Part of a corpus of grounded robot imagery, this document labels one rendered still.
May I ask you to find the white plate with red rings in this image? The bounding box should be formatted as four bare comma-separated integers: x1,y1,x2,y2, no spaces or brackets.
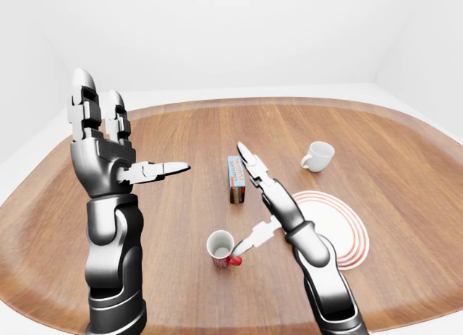
291,190,370,270

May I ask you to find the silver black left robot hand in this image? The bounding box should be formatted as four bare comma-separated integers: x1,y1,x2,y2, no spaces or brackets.
67,67,192,199

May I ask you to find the blue chocolate pudding box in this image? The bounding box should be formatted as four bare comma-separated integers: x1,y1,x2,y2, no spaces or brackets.
226,155,247,205

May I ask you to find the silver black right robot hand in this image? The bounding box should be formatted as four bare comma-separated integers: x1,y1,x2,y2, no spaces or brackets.
229,141,316,259

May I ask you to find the red mug with white print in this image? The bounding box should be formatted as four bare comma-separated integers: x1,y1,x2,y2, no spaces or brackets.
205,229,243,269

